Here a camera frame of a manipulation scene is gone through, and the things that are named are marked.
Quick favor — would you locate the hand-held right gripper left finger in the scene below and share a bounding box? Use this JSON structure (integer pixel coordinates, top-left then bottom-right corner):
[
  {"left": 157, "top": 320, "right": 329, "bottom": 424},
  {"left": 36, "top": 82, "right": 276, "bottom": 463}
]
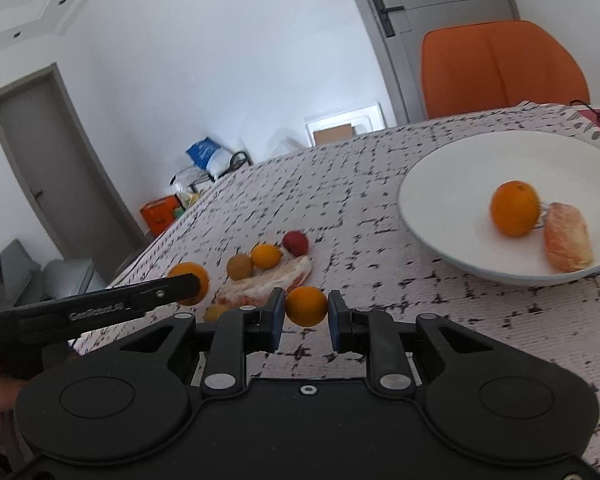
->
[{"left": 82, "top": 287, "right": 287, "bottom": 401}]

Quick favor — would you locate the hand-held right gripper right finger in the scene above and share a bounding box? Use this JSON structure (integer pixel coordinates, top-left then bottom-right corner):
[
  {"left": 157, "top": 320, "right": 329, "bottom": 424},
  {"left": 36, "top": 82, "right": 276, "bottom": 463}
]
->
[{"left": 328, "top": 290, "right": 532, "bottom": 398}]

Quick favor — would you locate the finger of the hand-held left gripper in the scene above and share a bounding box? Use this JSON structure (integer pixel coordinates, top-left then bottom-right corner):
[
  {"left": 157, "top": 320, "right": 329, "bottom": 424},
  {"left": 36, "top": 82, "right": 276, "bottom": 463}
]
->
[{"left": 124, "top": 272, "right": 204, "bottom": 314}]

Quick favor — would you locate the red apple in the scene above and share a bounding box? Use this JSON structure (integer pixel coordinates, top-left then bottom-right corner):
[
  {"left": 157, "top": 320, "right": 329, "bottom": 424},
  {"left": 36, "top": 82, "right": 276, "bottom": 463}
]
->
[{"left": 281, "top": 230, "right": 310, "bottom": 257}]

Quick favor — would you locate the white plate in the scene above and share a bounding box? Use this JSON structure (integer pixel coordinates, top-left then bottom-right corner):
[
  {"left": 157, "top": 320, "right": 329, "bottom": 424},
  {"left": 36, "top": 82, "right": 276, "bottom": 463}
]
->
[{"left": 397, "top": 130, "right": 600, "bottom": 287}]

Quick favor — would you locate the large peeled pomelo segment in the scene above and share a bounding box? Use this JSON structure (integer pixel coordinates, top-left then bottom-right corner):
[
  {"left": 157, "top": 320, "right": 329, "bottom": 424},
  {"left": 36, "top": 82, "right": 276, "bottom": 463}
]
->
[{"left": 215, "top": 255, "right": 313, "bottom": 312}]

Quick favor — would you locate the small yellow fruit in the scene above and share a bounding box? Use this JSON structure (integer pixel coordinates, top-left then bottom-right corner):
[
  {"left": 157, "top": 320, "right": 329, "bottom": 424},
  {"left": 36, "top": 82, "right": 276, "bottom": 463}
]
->
[{"left": 202, "top": 304, "right": 232, "bottom": 324}]

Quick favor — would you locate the grey sofa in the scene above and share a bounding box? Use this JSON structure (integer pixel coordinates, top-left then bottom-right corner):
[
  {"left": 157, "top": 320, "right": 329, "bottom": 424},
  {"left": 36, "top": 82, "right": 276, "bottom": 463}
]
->
[{"left": 0, "top": 239, "right": 97, "bottom": 307}]

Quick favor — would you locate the small orange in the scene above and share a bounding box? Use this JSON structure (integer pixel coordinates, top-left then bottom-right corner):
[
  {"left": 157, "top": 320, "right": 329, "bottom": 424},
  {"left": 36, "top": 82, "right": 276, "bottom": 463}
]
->
[{"left": 250, "top": 243, "right": 283, "bottom": 269}]

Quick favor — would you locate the brown round fruit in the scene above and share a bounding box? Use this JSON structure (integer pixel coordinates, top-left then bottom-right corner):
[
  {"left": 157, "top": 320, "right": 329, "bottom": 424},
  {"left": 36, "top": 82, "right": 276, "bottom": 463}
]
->
[{"left": 226, "top": 253, "right": 254, "bottom": 281}]

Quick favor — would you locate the orange box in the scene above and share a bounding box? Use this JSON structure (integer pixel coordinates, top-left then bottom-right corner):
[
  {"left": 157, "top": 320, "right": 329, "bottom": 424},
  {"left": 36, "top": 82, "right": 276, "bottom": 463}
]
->
[{"left": 140, "top": 195, "right": 184, "bottom": 236}]

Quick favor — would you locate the white plastic bag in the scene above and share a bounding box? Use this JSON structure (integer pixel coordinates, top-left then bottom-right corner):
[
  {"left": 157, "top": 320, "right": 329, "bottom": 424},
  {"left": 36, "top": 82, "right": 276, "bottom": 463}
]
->
[{"left": 171, "top": 167, "right": 216, "bottom": 197}]

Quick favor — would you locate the black-patterned white tablecloth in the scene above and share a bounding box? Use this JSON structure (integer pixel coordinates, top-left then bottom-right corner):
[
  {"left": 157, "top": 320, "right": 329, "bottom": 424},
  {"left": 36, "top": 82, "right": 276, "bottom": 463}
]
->
[{"left": 72, "top": 102, "right": 600, "bottom": 480}]

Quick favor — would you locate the blue plastic bag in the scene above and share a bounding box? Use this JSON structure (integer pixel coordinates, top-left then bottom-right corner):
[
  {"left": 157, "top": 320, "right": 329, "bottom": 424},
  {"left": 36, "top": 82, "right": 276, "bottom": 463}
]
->
[{"left": 186, "top": 136, "right": 233, "bottom": 179}]

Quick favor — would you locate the black metal cart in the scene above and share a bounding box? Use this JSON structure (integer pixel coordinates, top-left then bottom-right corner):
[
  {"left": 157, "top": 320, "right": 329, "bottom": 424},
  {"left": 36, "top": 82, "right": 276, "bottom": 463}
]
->
[{"left": 224, "top": 151, "right": 254, "bottom": 177}]

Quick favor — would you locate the grey-framed door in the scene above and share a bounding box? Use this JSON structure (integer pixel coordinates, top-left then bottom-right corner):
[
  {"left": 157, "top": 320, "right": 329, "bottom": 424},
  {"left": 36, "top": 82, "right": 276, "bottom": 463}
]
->
[{"left": 0, "top": 62, "right": 147, "bottom": 282}]

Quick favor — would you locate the clear plastic bag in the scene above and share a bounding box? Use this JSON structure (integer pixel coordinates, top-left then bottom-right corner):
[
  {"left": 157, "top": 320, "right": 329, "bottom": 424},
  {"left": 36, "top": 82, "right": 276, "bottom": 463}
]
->
[{"left": 269, "top": 129, "right": 307, "bottom": 157}]

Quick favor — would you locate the white foam packaging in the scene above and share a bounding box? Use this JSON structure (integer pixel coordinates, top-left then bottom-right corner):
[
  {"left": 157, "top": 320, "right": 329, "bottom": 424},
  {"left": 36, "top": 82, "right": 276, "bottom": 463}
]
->
[{"left": 304, "top": 101, "right": 385, "bottom": 147}]

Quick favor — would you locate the small peeled pomelo piece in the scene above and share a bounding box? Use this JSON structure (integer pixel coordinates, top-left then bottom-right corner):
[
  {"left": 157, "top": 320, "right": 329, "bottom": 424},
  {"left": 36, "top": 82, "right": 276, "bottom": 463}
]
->
[{"left": 544, "top": 202, "right": 594, "bottom": 274}]

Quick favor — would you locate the orange chair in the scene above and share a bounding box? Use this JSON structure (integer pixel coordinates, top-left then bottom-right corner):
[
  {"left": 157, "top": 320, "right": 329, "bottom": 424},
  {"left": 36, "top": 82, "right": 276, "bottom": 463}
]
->
[{"left": 420, "top": 20, "right": 592, "bottom": 121}]

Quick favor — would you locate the black door handle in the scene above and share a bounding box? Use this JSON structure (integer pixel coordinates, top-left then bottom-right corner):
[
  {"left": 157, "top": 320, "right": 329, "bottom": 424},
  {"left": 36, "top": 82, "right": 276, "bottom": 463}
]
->
[{"left": 372, "top": 0, "right": 405, "bottom": 38}]

